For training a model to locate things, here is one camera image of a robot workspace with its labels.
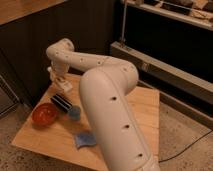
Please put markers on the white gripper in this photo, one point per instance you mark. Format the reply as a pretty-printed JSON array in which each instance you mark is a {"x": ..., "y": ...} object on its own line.
[{"x": 54, "y": 75}]

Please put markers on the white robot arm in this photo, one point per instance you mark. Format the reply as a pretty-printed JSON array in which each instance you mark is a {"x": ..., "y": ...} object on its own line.
[{"x": 103, "y": 87}]

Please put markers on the red ceramic bowl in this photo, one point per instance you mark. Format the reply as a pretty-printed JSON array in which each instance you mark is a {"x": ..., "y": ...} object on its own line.
[{"x": 44, "y": 114}]

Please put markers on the black striped box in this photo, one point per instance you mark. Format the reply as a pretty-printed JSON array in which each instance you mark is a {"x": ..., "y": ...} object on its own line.
[{"x": 63, "y": 105}]

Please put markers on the small blue cup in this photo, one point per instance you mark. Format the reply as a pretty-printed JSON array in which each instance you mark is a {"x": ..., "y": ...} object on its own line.
[{"x": 74, "y": 113}]

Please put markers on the metal shelf rack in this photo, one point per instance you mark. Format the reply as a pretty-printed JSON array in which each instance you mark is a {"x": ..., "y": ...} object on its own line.
[{"x": 172, "y": 56}]

